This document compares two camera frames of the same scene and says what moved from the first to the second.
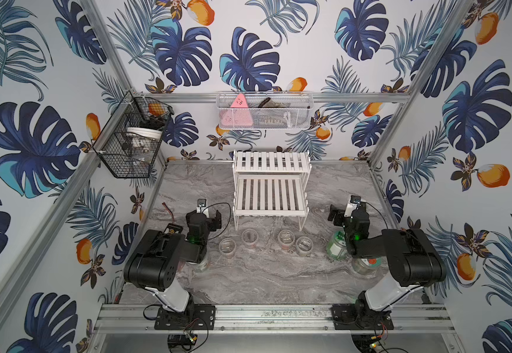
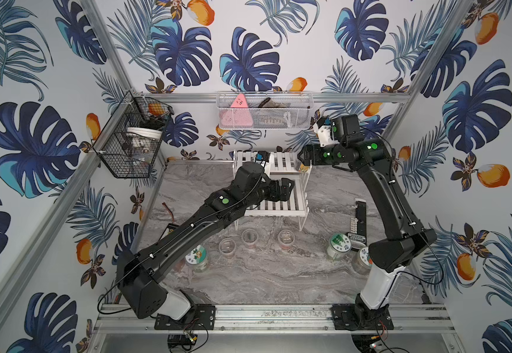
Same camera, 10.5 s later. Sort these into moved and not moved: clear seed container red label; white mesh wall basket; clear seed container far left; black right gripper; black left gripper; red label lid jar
Moved: black left gripper; black right gripper
Not moved: white mesh wall basket; red label lid jar; clear seed container red label; clear seed container far left
